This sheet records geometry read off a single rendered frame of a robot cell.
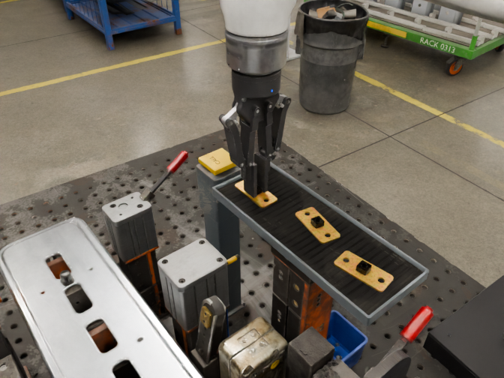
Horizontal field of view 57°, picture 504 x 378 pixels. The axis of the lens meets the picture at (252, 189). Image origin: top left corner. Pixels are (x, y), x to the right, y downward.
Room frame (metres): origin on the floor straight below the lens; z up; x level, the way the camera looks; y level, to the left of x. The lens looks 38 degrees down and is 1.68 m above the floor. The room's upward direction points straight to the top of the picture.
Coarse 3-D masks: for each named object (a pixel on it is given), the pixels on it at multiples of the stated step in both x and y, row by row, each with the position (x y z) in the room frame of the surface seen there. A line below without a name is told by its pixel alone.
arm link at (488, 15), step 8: (424, 0) 0.66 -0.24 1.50; (432, 0) 0.65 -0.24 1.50; (440, 0) 0.63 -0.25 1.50; (448, 0) 0.62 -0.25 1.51; (456, 0) 0.61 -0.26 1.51; (464, 0) 0.60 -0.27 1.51; (472, 0) 0.59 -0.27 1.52; (480, 0) 0.59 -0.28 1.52; (488, 0) 0.58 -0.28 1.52; (496, 0) 0.57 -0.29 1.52; (456, 8) 0.62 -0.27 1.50; (464, 8) 0.61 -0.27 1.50; (472, 8) 0.59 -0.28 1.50; (480, 8) 0.59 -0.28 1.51; (488, 8) 0.58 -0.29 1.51; (496, 8) 0.57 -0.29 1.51; (480, 16) 0.59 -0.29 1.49; (488, 16) 0.58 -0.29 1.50; (496, 16) 0.57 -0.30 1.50
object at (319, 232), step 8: (312, 208) 0.61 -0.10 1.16; (296, 216) 0.59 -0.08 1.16; (304, 216) 0.59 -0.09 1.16; (312, 216) 0.59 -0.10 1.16; (320, 216) 0.59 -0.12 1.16; (304, 224) 0.57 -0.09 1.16; (312, 224) 0.57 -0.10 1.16; (320, 224) 0.57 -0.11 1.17; (328, 224) 0.57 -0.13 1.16; (312, 232) 0.55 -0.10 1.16; (320, 232) 0.55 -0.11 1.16; (328, 232) 0.55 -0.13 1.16; (336, 232) 0.55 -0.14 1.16; (320, 240) 0.53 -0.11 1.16; (328, 240) 0.53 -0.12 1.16
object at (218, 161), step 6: (216, 150) 0.80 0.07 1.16; (222, 150) 0.80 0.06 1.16; (204, 156) 0.78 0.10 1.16; (210, 156) 0.78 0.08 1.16; (216, 156) 0.78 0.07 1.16; (222, 156) 0.78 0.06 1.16; (228, 156) 0.78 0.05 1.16; (204, 162) 0.76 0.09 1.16; (210, 162) 0.76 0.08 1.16; (216, 162) 0.76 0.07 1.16; (222, 162) 0.76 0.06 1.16; (228, 162) 0.76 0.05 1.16; (210, 168) 0.74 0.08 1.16; (216, 168) 0.74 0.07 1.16; (222, 168) 0.74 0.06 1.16; (228, 168) 0.75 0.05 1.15; (216, 174) 0.73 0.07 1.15
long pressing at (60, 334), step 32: (64, 224) 0.75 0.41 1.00; (0, 256) 0.66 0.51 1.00; (32, 256) 0.65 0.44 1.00; (64, 256) 0.65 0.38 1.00; (96, 256) 0.65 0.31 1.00; (32, 288) 0.57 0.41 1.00; (64, 288) 0.57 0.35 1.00; (96, 288) 0.57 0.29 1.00; (128, 288) 0.57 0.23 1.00; (32, 320) 0.50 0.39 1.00; (64, 320) 0.50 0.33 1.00; (128, 320) 0.50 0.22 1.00; (64, 352) 0.44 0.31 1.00; (96, 352) 0.44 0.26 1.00; (128, 352) 0.44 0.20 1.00; (160, 352) 0.44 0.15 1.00
